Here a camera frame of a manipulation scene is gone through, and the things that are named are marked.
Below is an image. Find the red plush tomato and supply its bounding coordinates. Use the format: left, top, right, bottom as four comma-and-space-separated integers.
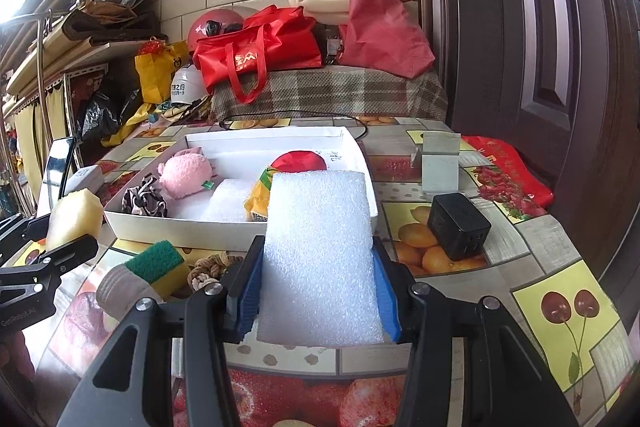
270, 150, 326, 173

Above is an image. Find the green yellow scrub sponge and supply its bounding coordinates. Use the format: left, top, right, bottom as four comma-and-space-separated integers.
125, 241, 190, 299

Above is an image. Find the black power adapter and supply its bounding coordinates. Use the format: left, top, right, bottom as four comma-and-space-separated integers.
427, 193, 491, 261

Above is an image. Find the pink fluffy plush toy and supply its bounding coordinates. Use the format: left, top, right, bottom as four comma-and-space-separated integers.
157, 147, 215, 199

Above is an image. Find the white safety helmet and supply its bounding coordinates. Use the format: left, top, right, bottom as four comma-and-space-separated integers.
170, 64, 208, 105

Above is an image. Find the black plastic bag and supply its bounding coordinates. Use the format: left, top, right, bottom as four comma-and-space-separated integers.
79, 90, 142, 143

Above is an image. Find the fruit pattern tablecloth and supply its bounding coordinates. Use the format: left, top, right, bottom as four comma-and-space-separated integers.
25, 116, 636, 426

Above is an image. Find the red motorcycle helmet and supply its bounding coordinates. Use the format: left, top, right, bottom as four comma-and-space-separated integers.
186, 9, 244, 51

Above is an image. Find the metal storage shelf rack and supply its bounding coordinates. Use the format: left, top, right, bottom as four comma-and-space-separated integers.
0, 5, 112, 218

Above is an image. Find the black white patterned scrunchie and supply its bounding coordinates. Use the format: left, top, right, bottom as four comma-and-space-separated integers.
120, 173, 168, 218

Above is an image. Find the black smartphone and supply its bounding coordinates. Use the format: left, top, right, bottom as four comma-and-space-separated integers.
36, 136, 77, 218

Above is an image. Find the yellow shopping bag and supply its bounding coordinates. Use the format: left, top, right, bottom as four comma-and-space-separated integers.
134, 38, 189, 105

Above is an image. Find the small white foam block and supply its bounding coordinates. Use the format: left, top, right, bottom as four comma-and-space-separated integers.
201, 179, 254, 223

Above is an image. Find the white shallow box tray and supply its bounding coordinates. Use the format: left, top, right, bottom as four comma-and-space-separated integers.
104, 127, 378, 251

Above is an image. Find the glossy red tote bag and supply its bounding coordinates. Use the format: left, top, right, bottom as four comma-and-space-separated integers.
193, 5, 322, 104

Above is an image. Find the braided rope knot toy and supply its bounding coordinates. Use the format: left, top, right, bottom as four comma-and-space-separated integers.
186, 251, 244, 293

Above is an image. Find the white small cardboard box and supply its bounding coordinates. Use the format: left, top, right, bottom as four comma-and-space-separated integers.
64, 165, 104, 195

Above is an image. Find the large white foam block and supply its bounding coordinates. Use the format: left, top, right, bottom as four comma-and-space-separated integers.
257, 170, 384, 348

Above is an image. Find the yellow tissue pack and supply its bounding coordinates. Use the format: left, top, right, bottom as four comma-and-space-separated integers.
244, 167, 278, 222

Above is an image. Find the person's left hand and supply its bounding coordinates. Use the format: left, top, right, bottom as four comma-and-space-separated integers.
0, 332, 35, 381

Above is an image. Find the matte red fabric bag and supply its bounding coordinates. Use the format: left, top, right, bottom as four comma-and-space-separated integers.
338, 0, 435, 79

